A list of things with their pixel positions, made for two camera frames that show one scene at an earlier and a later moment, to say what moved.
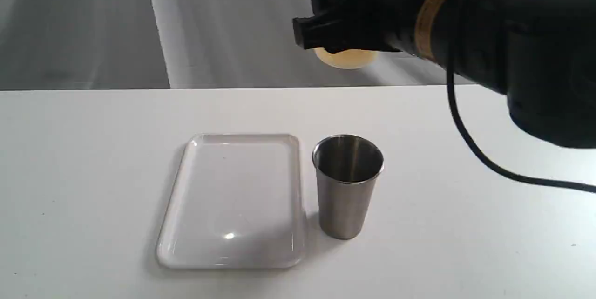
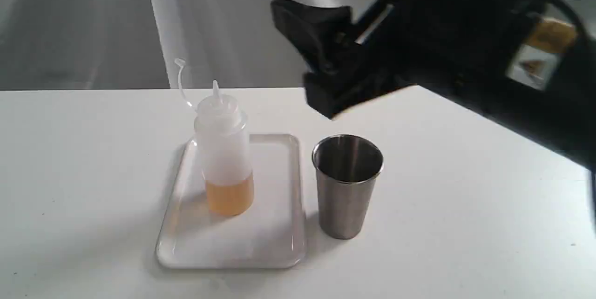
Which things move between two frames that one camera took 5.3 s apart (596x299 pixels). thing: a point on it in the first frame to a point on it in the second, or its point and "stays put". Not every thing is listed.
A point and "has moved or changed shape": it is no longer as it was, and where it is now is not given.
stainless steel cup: (347, 166) stays put
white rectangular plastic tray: (236, 203) stays put
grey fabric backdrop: (123, 26) stays put
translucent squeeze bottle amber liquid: (347, 59) has moved or changed shape
